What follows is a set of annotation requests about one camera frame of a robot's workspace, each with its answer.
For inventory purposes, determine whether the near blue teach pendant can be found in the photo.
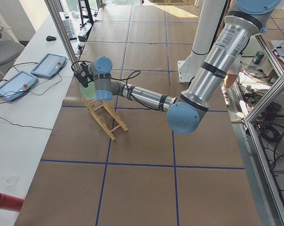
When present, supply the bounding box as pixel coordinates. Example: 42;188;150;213
0;71;38;101

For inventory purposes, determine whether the blue teach pendant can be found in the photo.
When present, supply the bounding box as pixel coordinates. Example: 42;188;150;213
31;53;67;78
0;71;38;101

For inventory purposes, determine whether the wooden plate rack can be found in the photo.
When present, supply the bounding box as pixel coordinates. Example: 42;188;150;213
83;97;128;140

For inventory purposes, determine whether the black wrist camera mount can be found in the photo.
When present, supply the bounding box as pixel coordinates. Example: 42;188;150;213
72;62;94;88

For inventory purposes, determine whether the green can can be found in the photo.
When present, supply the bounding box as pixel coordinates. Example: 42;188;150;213
252;51;265;65

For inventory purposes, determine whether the black computer mouse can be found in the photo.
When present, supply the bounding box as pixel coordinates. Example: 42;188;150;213
46;35;56;42

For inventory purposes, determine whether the aluminium frame rack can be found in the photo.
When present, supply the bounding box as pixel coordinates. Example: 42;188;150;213
235;35;284;226

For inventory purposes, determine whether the pale green plate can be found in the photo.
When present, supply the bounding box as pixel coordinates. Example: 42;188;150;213
79;81;96;100

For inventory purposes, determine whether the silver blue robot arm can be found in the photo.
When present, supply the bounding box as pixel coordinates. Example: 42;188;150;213
87;0;280;134

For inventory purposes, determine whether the grey office chair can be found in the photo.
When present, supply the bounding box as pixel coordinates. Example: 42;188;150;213
0;32;25;78

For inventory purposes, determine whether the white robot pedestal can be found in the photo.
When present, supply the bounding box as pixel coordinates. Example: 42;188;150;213
178;0;230;82

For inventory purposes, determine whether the far blue teach pendant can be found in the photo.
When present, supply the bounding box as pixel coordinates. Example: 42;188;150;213
31;53;67;78

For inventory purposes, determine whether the black camera cable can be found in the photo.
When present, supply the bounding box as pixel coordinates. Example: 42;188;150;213
71;60;141;106

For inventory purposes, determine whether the aluminium frame post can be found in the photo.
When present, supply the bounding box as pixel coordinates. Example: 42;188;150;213
45;0;81;72

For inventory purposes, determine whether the red cylinder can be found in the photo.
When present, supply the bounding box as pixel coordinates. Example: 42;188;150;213
0;193;24;212

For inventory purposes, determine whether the black keyboard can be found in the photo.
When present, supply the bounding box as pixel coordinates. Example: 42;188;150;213
62;19;77;40

